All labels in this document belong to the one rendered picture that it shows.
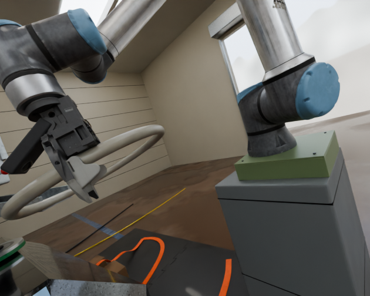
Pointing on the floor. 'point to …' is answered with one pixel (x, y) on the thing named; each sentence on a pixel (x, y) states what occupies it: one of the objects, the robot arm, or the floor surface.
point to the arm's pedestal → (298, 235)
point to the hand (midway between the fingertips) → (87, 197)
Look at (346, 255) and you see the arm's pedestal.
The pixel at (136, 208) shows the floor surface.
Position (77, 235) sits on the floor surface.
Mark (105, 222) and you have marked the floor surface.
